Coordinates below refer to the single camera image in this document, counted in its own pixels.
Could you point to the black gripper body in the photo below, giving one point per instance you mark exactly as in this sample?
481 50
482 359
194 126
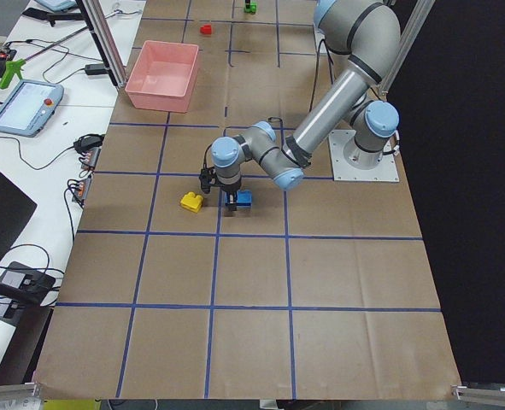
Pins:
231 186

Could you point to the blue toy block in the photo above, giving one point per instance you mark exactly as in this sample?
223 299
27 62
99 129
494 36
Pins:
244 199

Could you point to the green toy block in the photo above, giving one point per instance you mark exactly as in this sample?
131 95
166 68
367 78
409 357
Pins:
250 6

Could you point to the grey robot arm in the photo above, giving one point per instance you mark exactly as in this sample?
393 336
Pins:
367 33

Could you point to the pink plastic box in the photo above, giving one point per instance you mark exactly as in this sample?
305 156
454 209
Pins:
164 76

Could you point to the yellow toy block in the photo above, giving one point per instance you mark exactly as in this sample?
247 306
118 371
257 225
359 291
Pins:
192 202

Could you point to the red toy block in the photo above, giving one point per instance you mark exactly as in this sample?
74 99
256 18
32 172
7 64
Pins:
206 29

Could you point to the black power adapter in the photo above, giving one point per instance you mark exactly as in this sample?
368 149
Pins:
95 69

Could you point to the teach pendant tablet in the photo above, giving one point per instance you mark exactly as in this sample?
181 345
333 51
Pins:
29 106

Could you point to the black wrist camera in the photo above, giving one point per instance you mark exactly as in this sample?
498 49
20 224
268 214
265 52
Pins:
208 179

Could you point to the usb hub with cables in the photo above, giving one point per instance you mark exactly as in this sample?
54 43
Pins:
88 147

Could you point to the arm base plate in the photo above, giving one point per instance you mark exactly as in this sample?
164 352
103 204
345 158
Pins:
352 164

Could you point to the aluminium frame post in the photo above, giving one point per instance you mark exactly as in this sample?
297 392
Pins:
98 26

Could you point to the green handled grabber tool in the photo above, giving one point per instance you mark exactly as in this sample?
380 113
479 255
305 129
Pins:
13 68

